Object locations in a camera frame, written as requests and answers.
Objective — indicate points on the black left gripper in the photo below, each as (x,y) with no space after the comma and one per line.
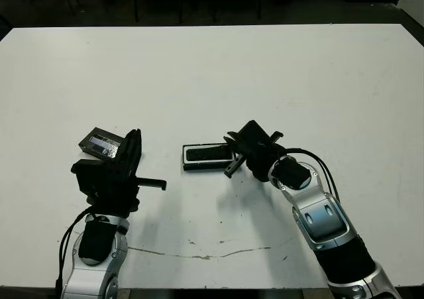
(112,189)

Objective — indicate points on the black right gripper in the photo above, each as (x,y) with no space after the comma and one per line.
(261,163)

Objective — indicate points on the black box lid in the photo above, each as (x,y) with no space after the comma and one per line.
(99,143)

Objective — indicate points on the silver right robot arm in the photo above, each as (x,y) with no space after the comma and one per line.
(324,219)

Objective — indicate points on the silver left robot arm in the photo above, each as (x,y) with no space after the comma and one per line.
(89,279)

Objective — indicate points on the black box with white insert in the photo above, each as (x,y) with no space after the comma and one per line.
(205,166)

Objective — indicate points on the black metal chair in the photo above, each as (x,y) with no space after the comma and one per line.
(136,7)

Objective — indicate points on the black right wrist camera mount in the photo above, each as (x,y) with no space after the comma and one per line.
(253,133)

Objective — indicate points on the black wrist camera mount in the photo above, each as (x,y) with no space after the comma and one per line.
(86,176)
(253,133)

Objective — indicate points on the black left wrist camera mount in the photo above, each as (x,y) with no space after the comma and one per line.
(86,176)

